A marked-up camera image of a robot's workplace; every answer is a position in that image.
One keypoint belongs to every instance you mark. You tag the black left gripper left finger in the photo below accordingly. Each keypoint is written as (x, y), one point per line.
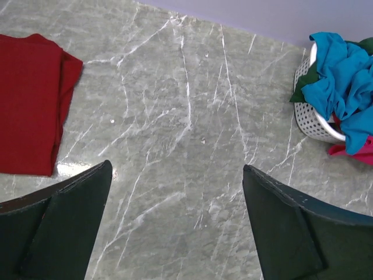
(50, 233)

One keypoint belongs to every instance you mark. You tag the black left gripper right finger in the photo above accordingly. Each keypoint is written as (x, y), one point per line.
(300, 237)

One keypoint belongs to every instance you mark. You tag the blue t shirt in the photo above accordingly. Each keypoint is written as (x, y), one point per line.
(343, 87)

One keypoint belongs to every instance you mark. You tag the pink t shirt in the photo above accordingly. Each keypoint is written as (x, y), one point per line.
(361, 151)

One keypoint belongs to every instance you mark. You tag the white perforated laundry basket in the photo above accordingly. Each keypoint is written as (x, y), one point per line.
(308, 120)

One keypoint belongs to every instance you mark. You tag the folded red t shirt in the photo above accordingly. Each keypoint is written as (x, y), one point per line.
(37, 83)

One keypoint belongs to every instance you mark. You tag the dark green t shirt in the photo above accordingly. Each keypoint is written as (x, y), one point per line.
(307, 73)

